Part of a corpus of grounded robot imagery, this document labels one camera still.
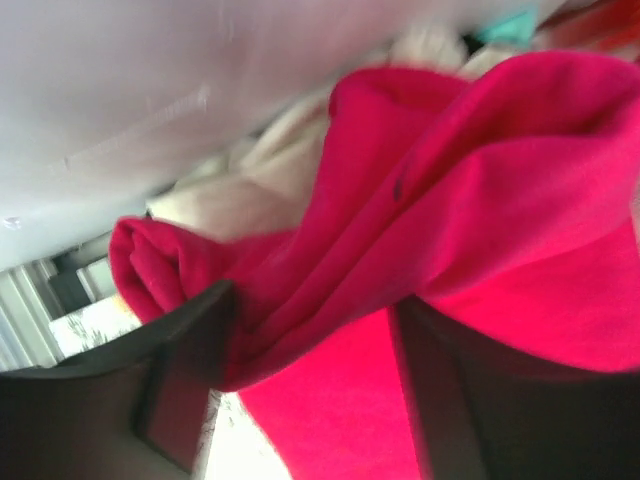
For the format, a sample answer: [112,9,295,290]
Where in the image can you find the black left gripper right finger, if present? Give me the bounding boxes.
[391,297,639,479]

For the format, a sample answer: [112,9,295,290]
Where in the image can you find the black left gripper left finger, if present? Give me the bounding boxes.
[1,281,235,479]

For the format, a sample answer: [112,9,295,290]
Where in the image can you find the crimson red t shirt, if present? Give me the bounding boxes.
[109,51,639,479]

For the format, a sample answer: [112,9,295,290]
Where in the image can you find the red plastic tray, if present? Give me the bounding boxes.
[535,1,639,64]

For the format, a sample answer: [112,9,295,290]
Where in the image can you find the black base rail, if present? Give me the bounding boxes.
[48,239,116,314]

